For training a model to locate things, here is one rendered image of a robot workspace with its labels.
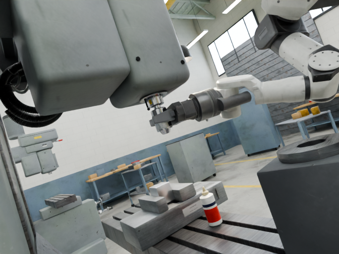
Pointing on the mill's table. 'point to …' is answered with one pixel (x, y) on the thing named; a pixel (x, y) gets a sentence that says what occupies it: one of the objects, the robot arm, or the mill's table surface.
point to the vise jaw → (182, 191)
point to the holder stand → (305, 194)
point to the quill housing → (147, 51)
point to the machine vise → (166, 215)
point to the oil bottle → (210, 208)
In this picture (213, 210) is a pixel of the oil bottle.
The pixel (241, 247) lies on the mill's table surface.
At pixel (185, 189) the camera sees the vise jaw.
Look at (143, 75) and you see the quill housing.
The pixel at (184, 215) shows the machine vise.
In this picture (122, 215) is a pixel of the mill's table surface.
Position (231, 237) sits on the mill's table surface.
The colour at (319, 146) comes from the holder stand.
